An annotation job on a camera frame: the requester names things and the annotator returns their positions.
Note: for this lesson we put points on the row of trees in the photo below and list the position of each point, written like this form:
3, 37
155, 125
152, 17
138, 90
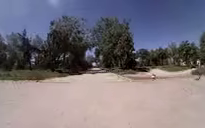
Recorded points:
113, 43

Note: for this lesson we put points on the pale dirt path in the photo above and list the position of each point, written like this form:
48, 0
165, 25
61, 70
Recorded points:
100, 103

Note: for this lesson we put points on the small pale object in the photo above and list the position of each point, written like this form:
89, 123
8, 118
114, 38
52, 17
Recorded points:
153, 76

